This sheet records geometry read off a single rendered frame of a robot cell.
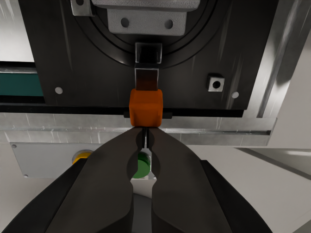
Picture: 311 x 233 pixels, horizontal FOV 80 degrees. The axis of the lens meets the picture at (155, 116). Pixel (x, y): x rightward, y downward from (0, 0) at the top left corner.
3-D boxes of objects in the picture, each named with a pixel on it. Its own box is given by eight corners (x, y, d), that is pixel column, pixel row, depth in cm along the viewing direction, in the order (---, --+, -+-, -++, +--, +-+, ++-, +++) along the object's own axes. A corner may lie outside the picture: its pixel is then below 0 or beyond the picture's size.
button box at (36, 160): (158, 155, 35) (159, 181, 29) (42, 153, 34) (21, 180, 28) (160, 122, 31) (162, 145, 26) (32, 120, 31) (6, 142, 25)
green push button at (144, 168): (150, 169, 29) (150, 179, 27) (124, 169, 29) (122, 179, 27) (151, 149, 27) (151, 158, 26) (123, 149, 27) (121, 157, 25)
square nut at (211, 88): (219, 88, 21) (222, 92, 20) (205, 88, 21) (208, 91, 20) (222, 75, 20) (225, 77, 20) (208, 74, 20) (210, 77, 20)
